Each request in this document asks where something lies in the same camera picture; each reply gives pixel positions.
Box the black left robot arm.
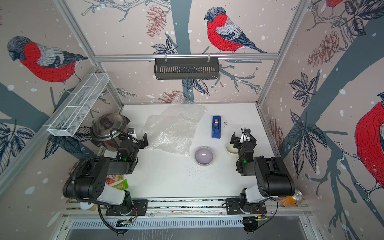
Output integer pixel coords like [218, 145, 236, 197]
[63, 128, 149, 209]

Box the lavender ceramic bowl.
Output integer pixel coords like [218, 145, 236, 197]
[195, 147, 214, 166]

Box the black hanging wire basket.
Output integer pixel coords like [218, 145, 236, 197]
[154, 58, 220, 80]

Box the aluminium mounting rail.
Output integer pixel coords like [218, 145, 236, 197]
[64, 196, 313, 218]

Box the small circuit board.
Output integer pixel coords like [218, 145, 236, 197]
[116, 220, 134, 228]

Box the red snack packet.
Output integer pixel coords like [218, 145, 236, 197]
[106, 175, 124, 185]

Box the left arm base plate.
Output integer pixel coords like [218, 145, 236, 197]
[106, 199, 149, 217]

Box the white mesh wall shelf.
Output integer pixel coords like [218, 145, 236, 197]
[48, 73, 110, 137]

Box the blue tape dispenser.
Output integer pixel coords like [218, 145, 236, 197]
[212, 116, 221, 139]

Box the green snack packet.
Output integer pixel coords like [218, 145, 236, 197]
[113, 180, 129, 191]

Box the cream ceramic bowl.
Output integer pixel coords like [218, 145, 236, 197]
[226, 143, 239, 159]

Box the bubble wrap sheet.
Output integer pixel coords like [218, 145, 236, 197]
[143, 93, 207, 157]

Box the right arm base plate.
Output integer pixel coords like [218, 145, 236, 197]
[222, 198, 267, 215]

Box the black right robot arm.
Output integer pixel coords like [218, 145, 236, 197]
[230, 129, 296, 209]

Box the orange soda can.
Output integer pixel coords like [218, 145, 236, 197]
[280, 190, 304, 208]

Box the steel rice cooker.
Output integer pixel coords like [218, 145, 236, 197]
[90, 113, 131, 152]

